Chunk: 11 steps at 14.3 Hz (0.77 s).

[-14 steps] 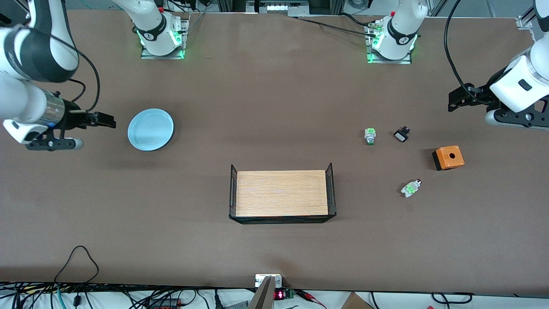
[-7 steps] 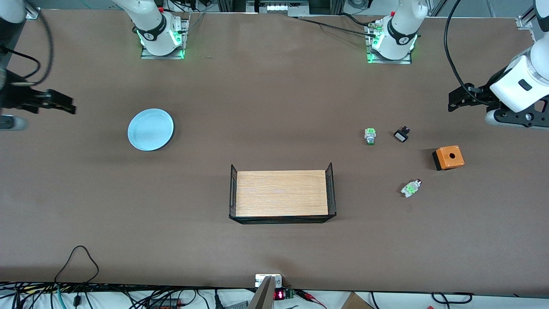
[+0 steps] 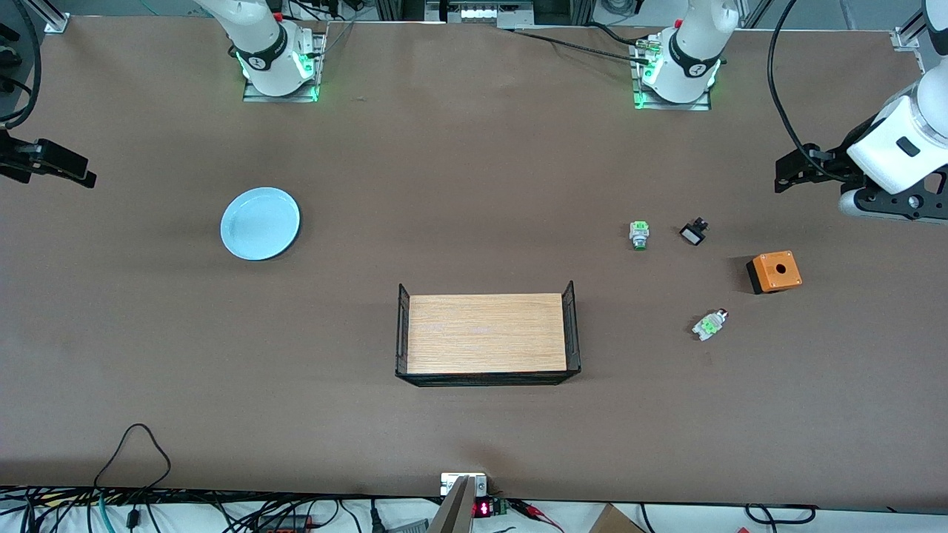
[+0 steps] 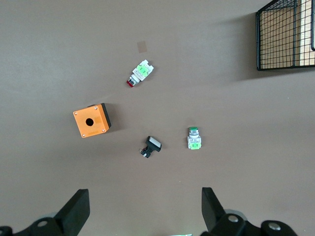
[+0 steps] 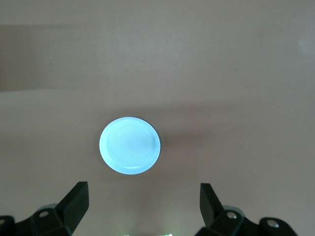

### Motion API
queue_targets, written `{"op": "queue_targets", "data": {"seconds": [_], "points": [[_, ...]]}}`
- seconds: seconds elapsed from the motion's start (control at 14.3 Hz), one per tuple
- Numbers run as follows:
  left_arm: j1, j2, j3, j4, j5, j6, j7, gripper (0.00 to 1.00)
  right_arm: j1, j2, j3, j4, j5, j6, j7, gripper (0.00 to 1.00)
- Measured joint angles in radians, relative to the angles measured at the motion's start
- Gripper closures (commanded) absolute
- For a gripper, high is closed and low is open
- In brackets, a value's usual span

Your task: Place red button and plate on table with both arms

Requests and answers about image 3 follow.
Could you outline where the light blue ceramic plate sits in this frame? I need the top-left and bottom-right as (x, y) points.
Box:
(220, 187), (301, 261)

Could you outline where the green white contact block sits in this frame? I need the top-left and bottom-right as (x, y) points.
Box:
(692, 309), (730, 342)

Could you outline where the brown cardboard piece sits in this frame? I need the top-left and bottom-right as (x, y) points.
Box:
(589, 503), (647, 533)

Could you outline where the black cable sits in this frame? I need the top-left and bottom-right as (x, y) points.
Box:
(94, 423), (173, 519)
(504, 28), (652, 64)
(767, 0), (824, 160)
(0, 0), (42, 124)

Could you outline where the orange button enclosure box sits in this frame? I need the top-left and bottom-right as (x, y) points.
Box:
(746, 250), (804, 295)

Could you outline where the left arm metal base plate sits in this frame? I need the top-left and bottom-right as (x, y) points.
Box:
(631, 37), (713, 112)

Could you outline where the black wire basket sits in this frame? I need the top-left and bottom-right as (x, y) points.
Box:
(395, 281), (581, 388)

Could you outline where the aluminium frame with light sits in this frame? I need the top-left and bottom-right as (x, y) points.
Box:
(424, 0), (535, 23)

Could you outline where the red alligator clip cable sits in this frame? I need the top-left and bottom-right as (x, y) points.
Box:
(510, 499), (565, 531)

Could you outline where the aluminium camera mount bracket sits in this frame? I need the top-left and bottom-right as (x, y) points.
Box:
(428, 472), (490, 533)

